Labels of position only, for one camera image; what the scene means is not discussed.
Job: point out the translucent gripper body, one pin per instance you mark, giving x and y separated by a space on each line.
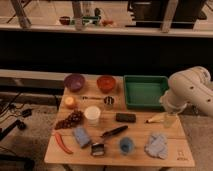
169 120

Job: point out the light blue towel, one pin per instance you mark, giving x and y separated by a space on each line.
157 146

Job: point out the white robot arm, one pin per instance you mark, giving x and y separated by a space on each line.
190 86

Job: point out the green plastic tray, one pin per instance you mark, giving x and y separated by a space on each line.
143 91

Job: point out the black sponge block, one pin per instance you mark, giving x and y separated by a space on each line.
130 118

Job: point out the blue small cup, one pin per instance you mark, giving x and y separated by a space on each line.
126 145

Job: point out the metal measuring spoon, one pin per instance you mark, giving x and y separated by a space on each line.
108 100

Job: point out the orange bowl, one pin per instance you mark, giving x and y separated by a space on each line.
106 83

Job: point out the white plastic cup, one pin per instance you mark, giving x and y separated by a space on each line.
92 114

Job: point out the wooden table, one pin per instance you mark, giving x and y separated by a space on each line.
179 153

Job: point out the blue folded cloth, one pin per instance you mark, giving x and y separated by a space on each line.
81 136

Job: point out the dark grape bunch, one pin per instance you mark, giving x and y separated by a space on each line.
72 120

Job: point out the purple bowl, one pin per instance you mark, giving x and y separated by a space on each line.
74 82

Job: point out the orange round fruit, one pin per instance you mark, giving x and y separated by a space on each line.
70 102

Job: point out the red chili pepper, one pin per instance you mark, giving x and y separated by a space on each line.
61 144

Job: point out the black handled knife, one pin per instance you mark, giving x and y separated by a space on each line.
114 131

